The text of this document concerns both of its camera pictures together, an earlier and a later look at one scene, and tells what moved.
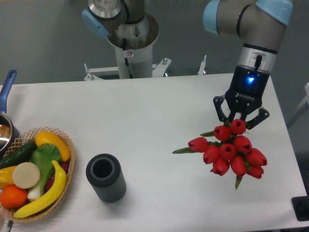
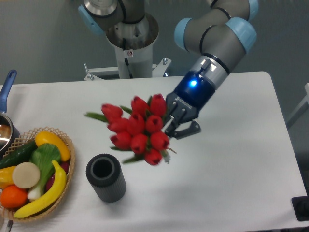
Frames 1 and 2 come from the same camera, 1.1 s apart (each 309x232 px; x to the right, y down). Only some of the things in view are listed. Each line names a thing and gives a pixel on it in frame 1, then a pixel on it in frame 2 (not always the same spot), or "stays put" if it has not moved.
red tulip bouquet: x=230 y=152 -> x=138 y=130
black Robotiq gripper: x=245 y=94 -> x=191 y=91
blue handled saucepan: x=9 y=132 stays put
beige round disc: x=26 y=175 stays put
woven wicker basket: x=9 y=214 stays put
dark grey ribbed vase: x=104 y=172 stays put
